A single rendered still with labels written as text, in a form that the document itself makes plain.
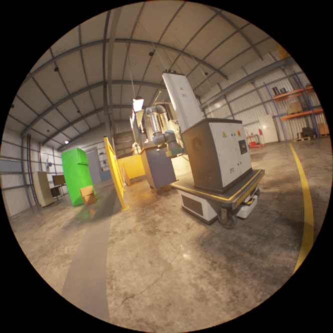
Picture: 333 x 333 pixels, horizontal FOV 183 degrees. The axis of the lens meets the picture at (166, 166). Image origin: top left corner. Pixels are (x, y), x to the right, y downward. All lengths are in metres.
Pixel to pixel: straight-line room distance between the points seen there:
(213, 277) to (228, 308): 0.23
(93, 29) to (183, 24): 5.08
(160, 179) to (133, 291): 1.76
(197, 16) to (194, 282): 9.05
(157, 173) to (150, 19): 8.26
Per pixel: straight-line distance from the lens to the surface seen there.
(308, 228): 1.04
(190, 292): 0.67
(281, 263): 0.79
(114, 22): 4.72
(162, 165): 1.97
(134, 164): 5.34
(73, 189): 3.92
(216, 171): 0.72
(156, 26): 8.32
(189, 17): 8.41
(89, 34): 8.61
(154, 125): 1.24
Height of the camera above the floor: 0.65
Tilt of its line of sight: 4 degrees down
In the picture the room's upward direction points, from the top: 15 degrees counter-clockwise
